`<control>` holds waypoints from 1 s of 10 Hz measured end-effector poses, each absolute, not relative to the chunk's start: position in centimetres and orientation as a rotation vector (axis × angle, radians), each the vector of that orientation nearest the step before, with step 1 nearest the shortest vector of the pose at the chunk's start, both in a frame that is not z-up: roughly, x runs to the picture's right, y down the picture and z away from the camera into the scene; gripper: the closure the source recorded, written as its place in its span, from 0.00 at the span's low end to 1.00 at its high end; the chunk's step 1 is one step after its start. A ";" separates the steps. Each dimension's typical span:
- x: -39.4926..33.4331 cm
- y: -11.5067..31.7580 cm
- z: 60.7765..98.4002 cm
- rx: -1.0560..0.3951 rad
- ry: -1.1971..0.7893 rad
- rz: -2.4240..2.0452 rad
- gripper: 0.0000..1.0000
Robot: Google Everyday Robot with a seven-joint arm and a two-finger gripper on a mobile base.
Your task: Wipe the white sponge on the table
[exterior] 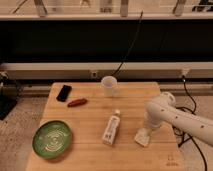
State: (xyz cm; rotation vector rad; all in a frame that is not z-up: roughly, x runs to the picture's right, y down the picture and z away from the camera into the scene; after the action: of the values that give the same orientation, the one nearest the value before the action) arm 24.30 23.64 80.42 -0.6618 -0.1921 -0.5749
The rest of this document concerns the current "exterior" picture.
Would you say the white plastic bottle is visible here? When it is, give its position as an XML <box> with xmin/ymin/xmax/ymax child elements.
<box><xmin>102</xmin><ymin>109</ymin><xmax>121</xmax><ymax>145</ymax></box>

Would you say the white wall outlet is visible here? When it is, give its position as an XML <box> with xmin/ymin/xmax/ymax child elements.
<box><xmin>90</xmin><ymin>70</ymin><xmax>98</xmax><ymax>79</ymax></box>

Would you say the white sponge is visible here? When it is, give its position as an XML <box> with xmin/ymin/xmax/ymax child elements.
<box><xmin>134</xmin><ymin>129</ymin><xmax>151</xmax><ymax>147</ymax></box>

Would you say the black floor cable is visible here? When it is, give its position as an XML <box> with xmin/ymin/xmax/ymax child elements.
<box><xmin>172</xmin><ymin>76</ymin><xmax>208</xmax><ymax>171</ymax></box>

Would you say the black hanging cable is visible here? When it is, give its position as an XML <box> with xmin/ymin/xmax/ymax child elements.
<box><xmin>110</xmin><ymin>10</ymin><xmax>144</xmax><ymax>77</ymax></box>

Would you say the white plug adapter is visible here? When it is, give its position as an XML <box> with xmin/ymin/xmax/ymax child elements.
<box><xmin>181</xmin><ymin>68</ymin><xmax>190</xmax><ymax>77</ymax></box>

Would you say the green round plate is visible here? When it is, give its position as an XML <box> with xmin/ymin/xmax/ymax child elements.
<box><xmin>32</xmin><ymin>120</ymin><xmax>73</xmax><ymax>159</ymax></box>

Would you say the brown sausage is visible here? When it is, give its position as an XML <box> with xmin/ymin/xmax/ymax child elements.
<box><xmin>67</xmin><ymin>98</ymin><xmax>88</xmax><ymax>107</ymax></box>

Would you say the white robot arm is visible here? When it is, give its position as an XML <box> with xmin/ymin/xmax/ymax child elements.
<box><xmin>144</xmin><ymin>92</ymin><xmax>213</xmax><ymax>147</ymax></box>

